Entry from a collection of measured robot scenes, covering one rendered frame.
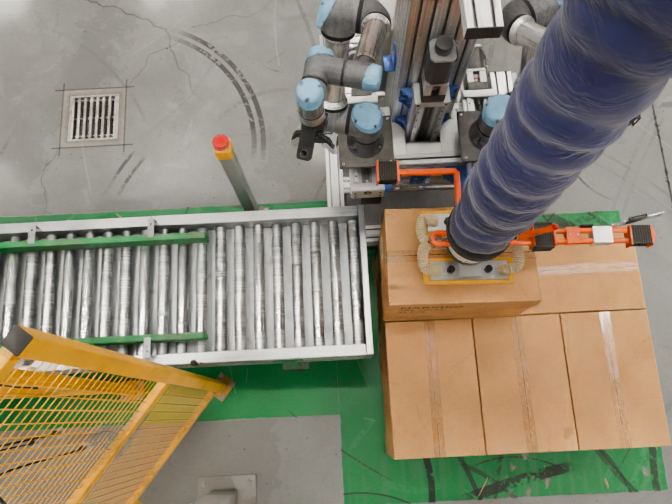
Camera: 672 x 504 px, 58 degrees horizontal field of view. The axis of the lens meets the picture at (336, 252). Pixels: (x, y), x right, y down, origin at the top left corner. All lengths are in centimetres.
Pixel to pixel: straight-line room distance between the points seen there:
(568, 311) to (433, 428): 82
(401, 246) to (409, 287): 17
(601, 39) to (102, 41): 358
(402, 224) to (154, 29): 233
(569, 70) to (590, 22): 11
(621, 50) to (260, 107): 296
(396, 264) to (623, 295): 114
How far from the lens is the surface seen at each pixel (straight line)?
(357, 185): 249
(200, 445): 340
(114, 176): 382
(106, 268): 306
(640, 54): 104
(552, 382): 292
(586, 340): 299
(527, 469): 345
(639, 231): 244
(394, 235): 248
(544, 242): 231
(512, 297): 250
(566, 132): 126
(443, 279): 232
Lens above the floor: 331
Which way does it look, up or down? 75 degrees down
